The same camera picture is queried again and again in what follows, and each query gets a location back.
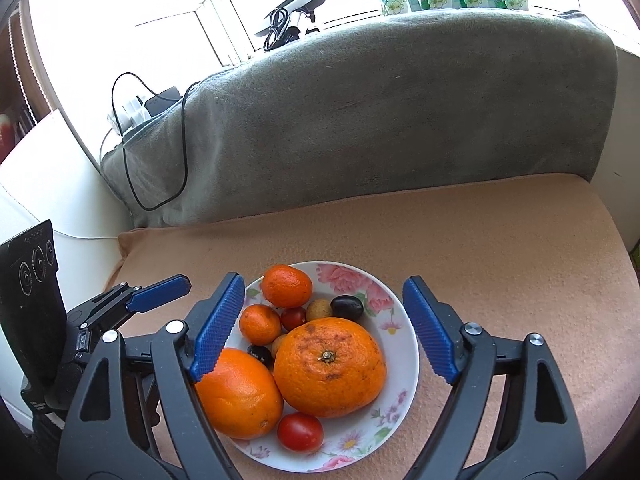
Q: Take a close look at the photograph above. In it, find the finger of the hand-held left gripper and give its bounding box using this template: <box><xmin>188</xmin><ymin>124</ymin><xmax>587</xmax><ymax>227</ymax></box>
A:
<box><xmin>67</xmin><ymin>274</ymin><xmax>192</xmax><ymax>333</ymax></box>

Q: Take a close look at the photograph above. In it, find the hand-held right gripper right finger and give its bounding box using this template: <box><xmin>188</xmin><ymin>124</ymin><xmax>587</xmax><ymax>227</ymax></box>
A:
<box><xmin>402</xmin><ymin>275</ymin><xmax>587</xmax><ymax>480</ymax></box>

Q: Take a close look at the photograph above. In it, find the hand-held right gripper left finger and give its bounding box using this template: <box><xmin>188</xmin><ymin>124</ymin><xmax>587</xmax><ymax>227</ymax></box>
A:
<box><xmin>56</xmin><ymin>272</ymin><xmax>246</xmax><ymax>480</ymax></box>

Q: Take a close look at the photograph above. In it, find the smaller small mandarin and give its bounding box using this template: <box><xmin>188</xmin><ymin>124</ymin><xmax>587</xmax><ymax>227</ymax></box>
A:
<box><xmin>239</xmin><ymin>304</ymin><xmax>282</xmax><ymax>346</ymax></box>

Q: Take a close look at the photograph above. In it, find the floral white plate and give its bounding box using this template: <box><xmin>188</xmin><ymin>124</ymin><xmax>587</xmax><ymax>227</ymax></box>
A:
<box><xmin>210</xmin><ymin>260</ymin><xmax>420</xmax><ymax>472</ymax></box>

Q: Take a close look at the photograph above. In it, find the dark purple grape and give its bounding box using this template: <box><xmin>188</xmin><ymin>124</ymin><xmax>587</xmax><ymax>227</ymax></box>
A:
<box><xmin>329</xmin><ymin>295</ymin><xmax>364</xmax><ymax>320</ymax></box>
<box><xmin>247</xmin><ymin>344</ymin><xmax>275</xmax><ymax>367</ymax></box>

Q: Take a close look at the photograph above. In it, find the smooth large orange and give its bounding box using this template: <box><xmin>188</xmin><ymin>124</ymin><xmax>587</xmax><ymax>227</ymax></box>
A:
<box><xmin>194</xmin><ymin>347</ymin><xmax>284</xmax><ymax>441</ymax></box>

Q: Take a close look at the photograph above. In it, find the red cherry tomato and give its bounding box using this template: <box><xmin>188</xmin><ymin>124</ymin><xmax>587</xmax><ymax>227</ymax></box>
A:
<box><xmin>277</xmin><ymin>412</ymin><xmax>325</xmax><ymax>452</ymax></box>
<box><xmin>280</xmin><ymin>306</ymin><xmax>308</xmax><ymax>332</ymax></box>

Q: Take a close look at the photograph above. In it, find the larger small mandarin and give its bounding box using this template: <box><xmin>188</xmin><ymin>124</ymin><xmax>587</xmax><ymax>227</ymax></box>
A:
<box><xmin>260</xmin><ymin>264</ymin><xmax>314</xmax><ymax>309</ymax></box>

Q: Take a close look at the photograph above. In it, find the speckled large orange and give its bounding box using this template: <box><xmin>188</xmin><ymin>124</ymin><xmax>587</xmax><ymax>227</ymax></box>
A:
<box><xmin>273</xmin><ymin>318</ymin><xmax>388</xmax><ymax>419</ymax></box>

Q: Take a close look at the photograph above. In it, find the beige blanket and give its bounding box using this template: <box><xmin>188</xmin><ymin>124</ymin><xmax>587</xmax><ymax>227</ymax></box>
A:
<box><xmin>107</xmin><ymin>174</ymin><xmax>640</xmax><ymax>480</ymax></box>

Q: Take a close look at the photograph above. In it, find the white board panel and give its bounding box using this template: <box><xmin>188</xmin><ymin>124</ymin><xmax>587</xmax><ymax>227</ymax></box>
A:
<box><xmin>0</xmin><ymin>107</ymin><xmax>133</xmax><ymax>411</ymax></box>

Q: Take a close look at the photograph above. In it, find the white power strip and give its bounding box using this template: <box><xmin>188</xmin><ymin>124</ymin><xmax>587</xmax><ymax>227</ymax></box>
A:
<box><xmin>106</xmin><ymin>100</ymin><xmax>151</xmax><ymax>136</ymax></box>

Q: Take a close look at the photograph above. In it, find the black power adapter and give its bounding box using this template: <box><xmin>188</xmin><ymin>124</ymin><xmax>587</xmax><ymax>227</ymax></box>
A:
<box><xmin>144</xmin><ymin>86</ymin><xmax>183</xmax><ymax>116</ymax></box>

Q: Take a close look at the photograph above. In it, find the grey blanket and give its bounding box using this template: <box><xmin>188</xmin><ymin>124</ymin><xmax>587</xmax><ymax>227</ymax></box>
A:
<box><xmin>101</xmin><ymin>10</ymin><xmax>618</xmax><ymax>228</ymax></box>

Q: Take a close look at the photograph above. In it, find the dark wooden cabinet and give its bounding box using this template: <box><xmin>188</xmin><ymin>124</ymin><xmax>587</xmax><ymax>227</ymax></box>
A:
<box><xmin>0</xmin><ymin>5</ymin><xmax>51</xmax><ymax>161</ymax></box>

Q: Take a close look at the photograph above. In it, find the black cable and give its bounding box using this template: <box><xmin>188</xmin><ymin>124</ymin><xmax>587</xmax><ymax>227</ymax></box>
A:
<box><xmin>111</xmin><ymin>72</ymin><xmax>201</xmax><ymax>212</ymax></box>

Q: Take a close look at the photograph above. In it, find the beaded blind cord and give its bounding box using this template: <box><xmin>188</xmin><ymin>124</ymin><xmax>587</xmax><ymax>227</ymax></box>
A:
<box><xmin>10</xmin><ymin>0</ymin><xmax>56</xmax><ymax>111</ymax></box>

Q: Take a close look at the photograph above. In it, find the white window frame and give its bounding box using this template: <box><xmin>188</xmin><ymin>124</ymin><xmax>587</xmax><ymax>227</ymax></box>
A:
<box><xmin>27</xmin><ymin>0</ymin><xmax>640</xmax><ymax>86</ymax></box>

